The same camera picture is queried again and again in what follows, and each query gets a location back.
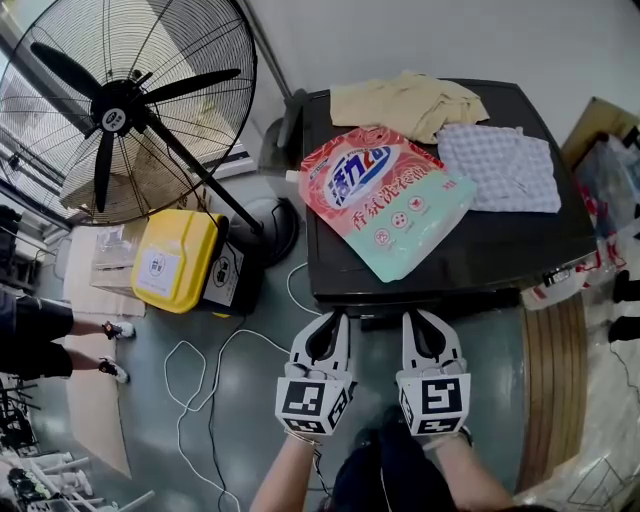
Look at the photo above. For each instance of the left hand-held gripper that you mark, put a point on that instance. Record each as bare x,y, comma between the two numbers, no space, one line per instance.
300,400

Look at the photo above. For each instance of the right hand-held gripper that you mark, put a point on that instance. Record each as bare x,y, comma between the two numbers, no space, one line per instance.
437,400

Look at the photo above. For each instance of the person's left forearm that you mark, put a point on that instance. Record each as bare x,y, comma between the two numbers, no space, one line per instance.
285,475

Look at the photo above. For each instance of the person's right forearm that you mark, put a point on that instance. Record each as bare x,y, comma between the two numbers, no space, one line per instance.
470,470

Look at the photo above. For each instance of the black cabinet with drawer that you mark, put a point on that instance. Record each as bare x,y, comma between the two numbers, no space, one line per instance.
510,240

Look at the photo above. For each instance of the pink and green detergent pouch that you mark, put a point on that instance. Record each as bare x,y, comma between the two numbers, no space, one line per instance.
390,200

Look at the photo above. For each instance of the large plastic bottle red label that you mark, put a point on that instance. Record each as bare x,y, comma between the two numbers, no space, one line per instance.
545,292

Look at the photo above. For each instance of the person's legs in dark trousers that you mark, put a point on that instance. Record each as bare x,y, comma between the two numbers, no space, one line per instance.
395,470

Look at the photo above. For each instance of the wooden slat mat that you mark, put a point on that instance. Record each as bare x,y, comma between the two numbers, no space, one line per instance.
555,385

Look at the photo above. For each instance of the black bin with yellow lid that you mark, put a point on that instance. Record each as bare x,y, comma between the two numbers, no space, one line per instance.
170,260

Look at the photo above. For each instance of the grey dustpan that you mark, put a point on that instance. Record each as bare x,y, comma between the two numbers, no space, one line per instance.
275,170

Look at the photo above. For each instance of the white textured cloth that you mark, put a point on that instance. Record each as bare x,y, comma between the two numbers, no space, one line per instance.
500,170

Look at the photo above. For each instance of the taped cardboard box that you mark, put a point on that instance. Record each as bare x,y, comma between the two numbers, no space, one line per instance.
110,260

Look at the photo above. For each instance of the flattened cardboard sheet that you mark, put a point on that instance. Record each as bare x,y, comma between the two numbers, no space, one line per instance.
95,420

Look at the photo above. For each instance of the beige cloth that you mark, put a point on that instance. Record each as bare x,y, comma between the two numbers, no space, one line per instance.
400,102

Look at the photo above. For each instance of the clear plastic storage bag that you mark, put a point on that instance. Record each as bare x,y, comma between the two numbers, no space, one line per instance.
610,180

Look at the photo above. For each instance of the brown wooden board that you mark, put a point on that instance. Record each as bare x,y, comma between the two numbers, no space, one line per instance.
595,125

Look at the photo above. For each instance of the large plain cardboard box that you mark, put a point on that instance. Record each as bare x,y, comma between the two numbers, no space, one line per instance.
85,195

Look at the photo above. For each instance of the black standing fan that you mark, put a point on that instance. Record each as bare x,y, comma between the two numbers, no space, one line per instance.
112,119

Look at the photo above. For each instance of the black metal rack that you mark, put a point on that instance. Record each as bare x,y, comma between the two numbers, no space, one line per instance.
15,410

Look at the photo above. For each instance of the white plastic frame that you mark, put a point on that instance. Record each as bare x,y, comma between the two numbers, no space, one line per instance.
55,475

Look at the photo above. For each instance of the glass door with dark frame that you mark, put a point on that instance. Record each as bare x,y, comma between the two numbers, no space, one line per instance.
7,125

